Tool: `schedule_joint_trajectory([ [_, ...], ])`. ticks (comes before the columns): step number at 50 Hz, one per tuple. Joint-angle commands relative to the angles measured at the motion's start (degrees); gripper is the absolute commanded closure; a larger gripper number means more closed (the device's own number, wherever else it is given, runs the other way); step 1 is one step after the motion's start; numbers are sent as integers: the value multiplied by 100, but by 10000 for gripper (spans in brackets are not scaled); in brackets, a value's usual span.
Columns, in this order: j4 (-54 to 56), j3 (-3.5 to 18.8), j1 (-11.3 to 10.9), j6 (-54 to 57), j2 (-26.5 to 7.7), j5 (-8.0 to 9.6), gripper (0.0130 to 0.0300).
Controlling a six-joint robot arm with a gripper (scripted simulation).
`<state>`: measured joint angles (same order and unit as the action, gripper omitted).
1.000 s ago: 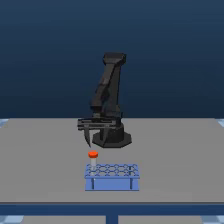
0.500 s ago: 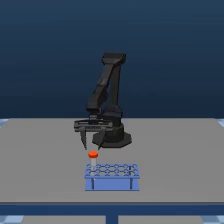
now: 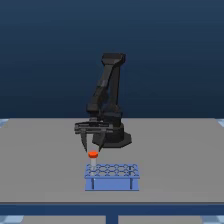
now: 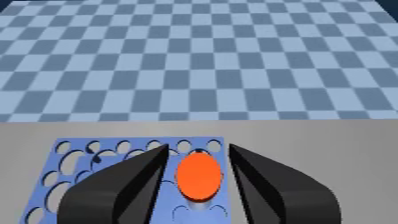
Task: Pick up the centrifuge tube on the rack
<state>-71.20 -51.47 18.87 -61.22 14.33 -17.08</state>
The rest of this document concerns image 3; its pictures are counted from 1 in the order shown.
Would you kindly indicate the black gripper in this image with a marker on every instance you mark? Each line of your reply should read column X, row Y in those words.
column 93, row 126

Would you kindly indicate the dark six-joint robot arm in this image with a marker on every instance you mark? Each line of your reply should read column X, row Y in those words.
column 111, row 86

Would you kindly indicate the centrifuge tube with orange cap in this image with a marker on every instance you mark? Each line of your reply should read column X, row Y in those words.
column 93, row 159

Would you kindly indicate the blue tube rack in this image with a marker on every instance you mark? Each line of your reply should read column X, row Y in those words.
column 112, row 178

